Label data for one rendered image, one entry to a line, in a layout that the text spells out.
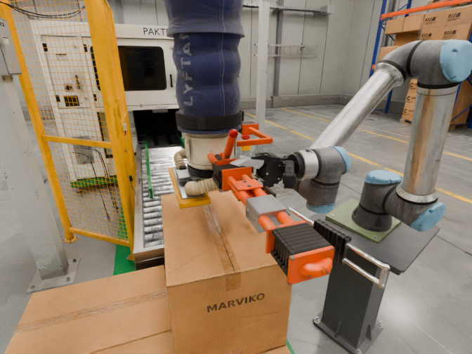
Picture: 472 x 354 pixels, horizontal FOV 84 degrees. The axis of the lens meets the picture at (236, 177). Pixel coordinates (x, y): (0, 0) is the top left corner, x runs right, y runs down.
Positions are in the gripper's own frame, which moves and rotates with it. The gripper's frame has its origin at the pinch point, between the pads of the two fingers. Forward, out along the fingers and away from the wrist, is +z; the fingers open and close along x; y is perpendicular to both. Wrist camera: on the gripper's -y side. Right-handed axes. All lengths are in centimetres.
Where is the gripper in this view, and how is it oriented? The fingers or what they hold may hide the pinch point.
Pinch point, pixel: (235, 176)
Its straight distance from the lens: 71.3
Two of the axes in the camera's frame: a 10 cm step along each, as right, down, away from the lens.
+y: -3.3, -3.6, 8.7
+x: 0.0, -9.2, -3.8
